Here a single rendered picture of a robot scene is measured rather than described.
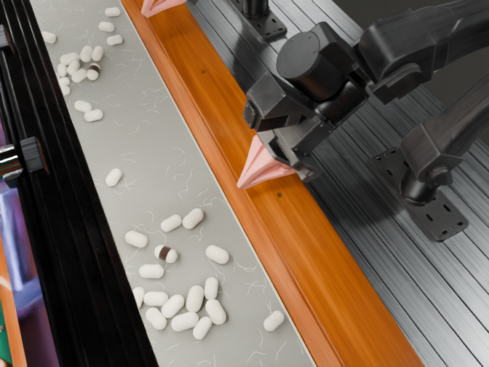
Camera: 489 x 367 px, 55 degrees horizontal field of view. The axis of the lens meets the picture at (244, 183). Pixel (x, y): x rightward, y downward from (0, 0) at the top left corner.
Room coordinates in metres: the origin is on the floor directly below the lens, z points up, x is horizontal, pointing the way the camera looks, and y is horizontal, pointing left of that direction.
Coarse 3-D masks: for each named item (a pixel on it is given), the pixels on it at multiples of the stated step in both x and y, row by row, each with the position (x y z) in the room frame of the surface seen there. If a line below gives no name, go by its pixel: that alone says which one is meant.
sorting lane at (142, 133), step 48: (48, 0) 0.95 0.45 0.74; (96, 0) 0.95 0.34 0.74; (48, 48) 0.79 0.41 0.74; (144, 48) 0.79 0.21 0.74; (96, 96) 0.65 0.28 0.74; (144, 96) 0.65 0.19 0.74; (96, 144) 0.53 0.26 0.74; (144, 144) 0.53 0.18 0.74; (192, 144) 0.53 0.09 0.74; (144, 192) 0.43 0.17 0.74; (192, 192) 0.43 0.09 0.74; (192, 240) 0.34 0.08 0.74; (240, 240) 0.34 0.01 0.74; (144, 288) 0.26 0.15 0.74; (240, 288) 0.26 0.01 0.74; (192, 336) 0.19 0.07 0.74; (240, 336) 0.19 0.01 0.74; (288, 336) 0.19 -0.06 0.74
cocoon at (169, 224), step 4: (172, 216) 0.37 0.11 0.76; (176, 216) 0.37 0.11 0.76; (164, 220) 0.36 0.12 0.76; (168, 220) 0.36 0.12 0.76; (172, 220) 0.36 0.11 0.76; (176, 220) 0.36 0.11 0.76; (180, 220) 0.37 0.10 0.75; (164, 224) 0.36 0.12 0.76; (168, 224) 0.36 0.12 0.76; (172, 224) 0.36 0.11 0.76; (176, 224) 0.36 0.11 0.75; (164, 228) 0.35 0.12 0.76; (168, 228) 0.35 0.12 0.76; (172, 228) 0.35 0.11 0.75
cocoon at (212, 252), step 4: (208, 248) 0.32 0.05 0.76; (212, 248) 0.31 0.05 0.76; (216, 248) 0.31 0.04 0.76; (220, 248) 0.32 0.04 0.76; (208, 252) 0.31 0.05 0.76; (212, 252) 0.31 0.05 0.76; (216, 252) 0.31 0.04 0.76; (220, 252) 0.31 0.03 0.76; (224, 252) 0.31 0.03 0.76; (208, 256) 0.31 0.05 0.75; (212, 256) 0.30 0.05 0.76; (216, 256) 0.30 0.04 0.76; (220, 256) 0.30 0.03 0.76; (224, 256) 0.30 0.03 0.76; (228, 256) 0.30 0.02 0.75; (216, 260) 0.30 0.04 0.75; (220, 260) 0.30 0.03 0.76; (224, 260) 0.30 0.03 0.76
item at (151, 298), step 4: (148, 292) 0.25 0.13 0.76; (152, 292) 0.25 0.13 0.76; (156, 292) 0.25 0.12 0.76; (160, 292) 0.25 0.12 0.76; (144, 296) 0.24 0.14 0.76; (148, 296) 0.24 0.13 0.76; (152, 296) 0.24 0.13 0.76; (156, 296) 0.24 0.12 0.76; (160, 296) 0.24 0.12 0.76; (164, 296) 0.24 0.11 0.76; (144, 300) 0.24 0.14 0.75; (148, 300) 0.24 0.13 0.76; (152, 300) 0.24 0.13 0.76; (156, 300) 0.24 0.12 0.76; (160, 300) 0.24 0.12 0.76; (164, 300) 0.24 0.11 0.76; (148, 304) 0.23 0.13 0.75; (152, 304) 0.23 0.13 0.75; (156, 304) 0.23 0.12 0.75; (160, 304) 0.23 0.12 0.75
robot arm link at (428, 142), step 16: (480, 80) 0.50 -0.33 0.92; (464, 96) 0.49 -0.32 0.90; (480, 96) 0.47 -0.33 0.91; (448, 112) 0.49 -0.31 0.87; (464, 112) 0.47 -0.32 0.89; (480, 112) 0.46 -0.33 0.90; (416, 128) 0.49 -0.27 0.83; (432, 128) 0.48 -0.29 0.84; (448, 128) 0.46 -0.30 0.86; (464, 128) 0.45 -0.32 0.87; (480, 128) 0.46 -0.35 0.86; (400, 144) 0.49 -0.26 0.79; (416, 144) 0.47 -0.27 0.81; (432, 144) 0.45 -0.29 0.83; (448, 144) 0.44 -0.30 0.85; (464, 144) 0.45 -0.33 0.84; (416, 160) 0.45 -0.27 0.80; (432, 160) 0.43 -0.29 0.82; (448, 160) 0.44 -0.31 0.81; (416, 176) 0.43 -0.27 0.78
